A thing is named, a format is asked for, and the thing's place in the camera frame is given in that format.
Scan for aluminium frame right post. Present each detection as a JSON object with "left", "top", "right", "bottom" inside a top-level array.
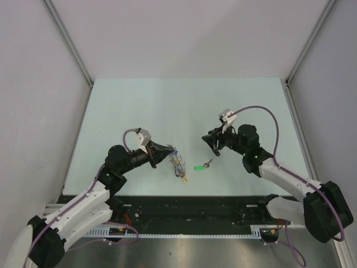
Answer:
[{"left": 284, "top": 0, "right": 340, "bottom": 84}]

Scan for aluminium frame post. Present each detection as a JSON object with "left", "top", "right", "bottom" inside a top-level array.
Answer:
[
  {"left": 41, "top": 0, "right": 94, "bottom": 86},
  {"left": 284, "top": 0, "right": 340, "bottom": 84}
]

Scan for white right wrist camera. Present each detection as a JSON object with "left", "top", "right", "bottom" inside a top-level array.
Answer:
[{"left": 219, "top": 109, "right": 237, "bottom": 133}]

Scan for white slotted cable duct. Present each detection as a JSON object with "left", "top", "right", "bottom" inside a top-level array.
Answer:
[{"left": 84, "top": 226, "right": 261, "bottom": 240}]

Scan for silver disc keyring organiser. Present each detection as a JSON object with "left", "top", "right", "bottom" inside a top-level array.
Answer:
[{"left": 168, "top": 145, "right": 187, "bottom": 180}]

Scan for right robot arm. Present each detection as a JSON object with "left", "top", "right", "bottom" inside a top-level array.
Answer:
[{"left": 202, "top": 125, "right": 354, "bottom": 243}]

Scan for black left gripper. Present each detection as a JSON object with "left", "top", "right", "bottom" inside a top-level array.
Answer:
[{"left": 119, "top": 140, "right": 173, "bottom": 174}]

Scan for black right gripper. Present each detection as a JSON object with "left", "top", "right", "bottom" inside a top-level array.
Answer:
[{"left": 201, "top": 123, "right": 247, "bottom": 156}]

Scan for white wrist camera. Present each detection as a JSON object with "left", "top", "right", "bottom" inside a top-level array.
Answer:
[
  {"left": 219, "top": 109, "right": 237, "bottom": 133},
  {"left": 136, "top": 128, "right": 151, "bottom": 154}
]

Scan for silver key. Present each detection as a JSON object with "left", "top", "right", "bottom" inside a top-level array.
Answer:
[{"left": 204, "top": 159, "right": 213, "bottom": 168}]

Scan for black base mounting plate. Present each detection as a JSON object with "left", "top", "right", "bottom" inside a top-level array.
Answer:
[{"left": 110, "top": 194, "right": 288, "bottom": 235}]

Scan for aluminium frame left post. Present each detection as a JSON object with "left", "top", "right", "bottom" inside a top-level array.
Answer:
[{"left": 41, "top": 0, "right": 94, "bottom": 86}]

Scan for green key tag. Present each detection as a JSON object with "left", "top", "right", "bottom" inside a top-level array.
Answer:
[{"left": 194, "top": 165, "right": 205, "bottom": 171}]

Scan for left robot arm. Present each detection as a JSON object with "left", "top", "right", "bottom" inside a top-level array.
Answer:
[{"left": 28, "top": 141, "right": 174, "bottom": 267}]

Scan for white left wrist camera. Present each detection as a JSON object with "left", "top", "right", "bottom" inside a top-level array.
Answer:
[{"left": 136, "top": 128, "right": 151, "bottom": 154}]

